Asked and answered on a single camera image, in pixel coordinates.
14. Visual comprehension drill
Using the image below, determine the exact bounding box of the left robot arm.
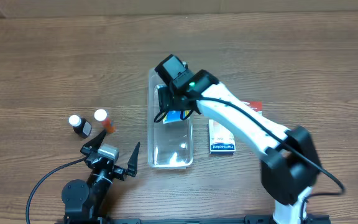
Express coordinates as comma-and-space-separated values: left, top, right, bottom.
62, 130, 140, 223

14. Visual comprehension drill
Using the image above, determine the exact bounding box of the white Hansaplast box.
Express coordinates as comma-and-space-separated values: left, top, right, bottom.
208, 119, 236, 155

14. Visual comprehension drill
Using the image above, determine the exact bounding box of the clear plastic container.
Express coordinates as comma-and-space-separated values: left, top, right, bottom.
147, 68, 193, 169

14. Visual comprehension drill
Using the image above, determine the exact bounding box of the orange bottle white cap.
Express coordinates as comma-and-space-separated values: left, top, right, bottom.
94, 109, 116, 133

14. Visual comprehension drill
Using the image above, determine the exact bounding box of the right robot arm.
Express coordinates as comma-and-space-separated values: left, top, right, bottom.
155, 55, 321, 223

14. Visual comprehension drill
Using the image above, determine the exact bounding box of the dark bottle white cap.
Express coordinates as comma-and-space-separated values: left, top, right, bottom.
68, 114, 92, 139

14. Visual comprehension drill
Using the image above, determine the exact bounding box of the red medicine box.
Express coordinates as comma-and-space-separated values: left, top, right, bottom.
243, 101, 263, 114

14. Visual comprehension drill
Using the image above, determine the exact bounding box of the blue yellow VapoDrops box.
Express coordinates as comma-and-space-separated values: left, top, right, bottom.
162, 111, 189, 124

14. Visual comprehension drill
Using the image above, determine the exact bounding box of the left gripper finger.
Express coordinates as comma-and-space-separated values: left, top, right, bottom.
126, 142, 140, 177
80, 130, 107, 155

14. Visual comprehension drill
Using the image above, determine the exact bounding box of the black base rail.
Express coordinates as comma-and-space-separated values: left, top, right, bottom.
56, 214, 331, 224

